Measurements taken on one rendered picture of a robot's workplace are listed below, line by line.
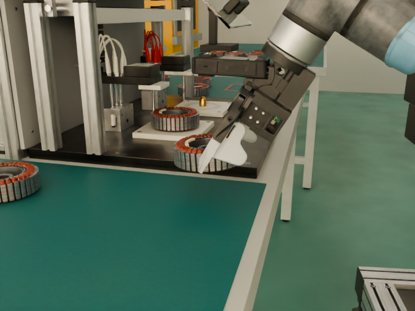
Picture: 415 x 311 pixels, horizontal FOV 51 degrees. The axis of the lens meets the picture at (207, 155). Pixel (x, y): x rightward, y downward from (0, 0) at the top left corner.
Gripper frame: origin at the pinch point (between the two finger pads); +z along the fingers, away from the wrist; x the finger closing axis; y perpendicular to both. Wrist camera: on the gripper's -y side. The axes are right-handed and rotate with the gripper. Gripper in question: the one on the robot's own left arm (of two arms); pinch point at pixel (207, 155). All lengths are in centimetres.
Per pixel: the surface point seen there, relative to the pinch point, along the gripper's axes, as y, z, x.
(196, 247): 5.8, 3.8, -18.0
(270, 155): 10.1, 1.6, 22.4
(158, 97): -23, 14, 49
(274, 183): 12.3, 0.4, 6.6
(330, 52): 42, 10, 560
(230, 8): -12.0, -19.4, 20.0
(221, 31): -103, 64, 561
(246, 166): 6.6, 1.1, 8.2
